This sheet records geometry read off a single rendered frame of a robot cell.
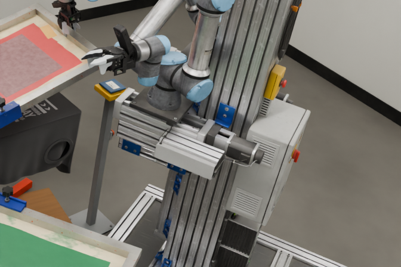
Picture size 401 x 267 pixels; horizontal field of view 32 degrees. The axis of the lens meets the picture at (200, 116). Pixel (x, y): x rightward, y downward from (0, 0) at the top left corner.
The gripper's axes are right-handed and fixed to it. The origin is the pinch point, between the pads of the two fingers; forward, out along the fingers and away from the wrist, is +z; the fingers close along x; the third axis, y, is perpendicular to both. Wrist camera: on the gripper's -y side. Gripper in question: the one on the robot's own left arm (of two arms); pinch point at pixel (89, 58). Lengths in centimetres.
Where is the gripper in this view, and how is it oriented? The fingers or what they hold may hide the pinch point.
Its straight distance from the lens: 239.0
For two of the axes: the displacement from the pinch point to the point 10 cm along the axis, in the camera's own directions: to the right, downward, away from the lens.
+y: -1.1, 8.8, 4.6
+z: -7.0, 2.7, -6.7
